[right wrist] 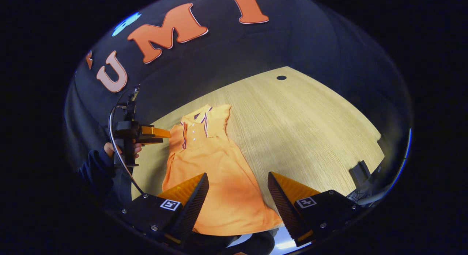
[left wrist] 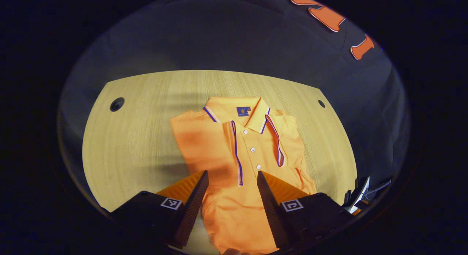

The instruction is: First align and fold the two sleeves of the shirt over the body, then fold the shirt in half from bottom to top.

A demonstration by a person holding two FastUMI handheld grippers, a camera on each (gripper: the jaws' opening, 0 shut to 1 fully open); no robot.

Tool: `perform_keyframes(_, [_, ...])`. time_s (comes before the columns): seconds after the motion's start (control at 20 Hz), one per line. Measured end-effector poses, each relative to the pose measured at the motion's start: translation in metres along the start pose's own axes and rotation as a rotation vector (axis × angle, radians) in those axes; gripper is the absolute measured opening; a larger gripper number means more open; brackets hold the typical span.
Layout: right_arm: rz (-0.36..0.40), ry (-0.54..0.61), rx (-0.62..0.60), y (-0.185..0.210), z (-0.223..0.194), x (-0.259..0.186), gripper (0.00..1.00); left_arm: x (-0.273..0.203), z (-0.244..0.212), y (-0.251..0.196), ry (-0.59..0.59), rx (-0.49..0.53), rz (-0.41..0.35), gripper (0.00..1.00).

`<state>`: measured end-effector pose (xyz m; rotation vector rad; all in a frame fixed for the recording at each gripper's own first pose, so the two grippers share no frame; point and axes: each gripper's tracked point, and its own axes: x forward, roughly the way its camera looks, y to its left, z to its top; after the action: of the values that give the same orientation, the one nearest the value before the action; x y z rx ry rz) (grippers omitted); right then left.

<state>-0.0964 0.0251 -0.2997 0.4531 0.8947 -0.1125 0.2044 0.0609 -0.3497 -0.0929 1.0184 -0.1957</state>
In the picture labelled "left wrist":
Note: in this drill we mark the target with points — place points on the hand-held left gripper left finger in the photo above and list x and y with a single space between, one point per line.
192 207

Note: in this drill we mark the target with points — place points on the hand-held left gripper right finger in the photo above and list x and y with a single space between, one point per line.
272 211

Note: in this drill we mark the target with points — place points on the orange T-shirt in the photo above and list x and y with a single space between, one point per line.
215 149

